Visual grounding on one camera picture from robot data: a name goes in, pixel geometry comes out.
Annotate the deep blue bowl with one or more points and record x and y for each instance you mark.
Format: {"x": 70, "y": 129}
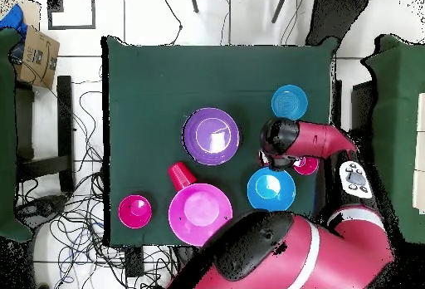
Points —
{"x": 270, "y": 191}

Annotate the large pink bowl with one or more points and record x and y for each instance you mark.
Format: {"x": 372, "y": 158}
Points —
{"x": 196, "y": 214}

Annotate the white box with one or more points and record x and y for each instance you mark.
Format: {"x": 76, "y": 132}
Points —
{"x": 420, "y": 152}

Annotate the green cloth covered table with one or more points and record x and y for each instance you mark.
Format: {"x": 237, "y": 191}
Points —
{"x": 6, "y": 136}
{"x": 398, "y": 119}

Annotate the ribbed pink-red cup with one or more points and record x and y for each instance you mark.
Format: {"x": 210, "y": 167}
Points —
{"x": 308, "y": 167}

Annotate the blue bag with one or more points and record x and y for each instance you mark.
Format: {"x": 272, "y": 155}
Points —
{"x": 13, "y": 20}

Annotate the red cup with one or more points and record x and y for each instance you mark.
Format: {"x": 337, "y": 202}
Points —
{"x": 181, "y": 174}

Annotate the black tripod leg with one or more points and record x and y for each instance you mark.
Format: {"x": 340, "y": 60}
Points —
{"x": 194, "y": 2}
{"x": 280, "y": 7}

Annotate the person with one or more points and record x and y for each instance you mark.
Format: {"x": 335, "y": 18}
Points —
{"x": 335, "y": 16}

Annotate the cardboard box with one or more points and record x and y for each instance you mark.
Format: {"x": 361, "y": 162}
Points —
{"x": 36, "y": 58}

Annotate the grey black equipment base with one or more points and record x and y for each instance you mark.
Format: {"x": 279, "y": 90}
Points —
{"x": 44, "y": 206}

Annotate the wide purple bowl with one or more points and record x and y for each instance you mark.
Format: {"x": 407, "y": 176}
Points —
{"x": 209, "y": 139}

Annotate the black wooden bench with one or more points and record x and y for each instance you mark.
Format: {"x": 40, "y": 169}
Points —
{"x": 64, "y": 133}

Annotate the dark green table cloth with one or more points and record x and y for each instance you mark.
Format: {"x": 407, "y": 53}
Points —
{"x": 149, "y": 86}

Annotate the flat-bottomed blue bowl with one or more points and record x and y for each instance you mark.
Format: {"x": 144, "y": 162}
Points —
{"x": 289, "y": 101}

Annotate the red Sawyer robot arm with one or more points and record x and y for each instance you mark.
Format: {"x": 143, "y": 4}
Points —
{"x": 298, "y": 252}

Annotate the black square floor frame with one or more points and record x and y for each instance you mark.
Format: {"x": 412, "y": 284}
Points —
{"x": 94, "y": 10}

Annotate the small crimson bowl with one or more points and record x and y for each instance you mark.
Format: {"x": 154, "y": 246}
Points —
{"x": 134, "y": 212}

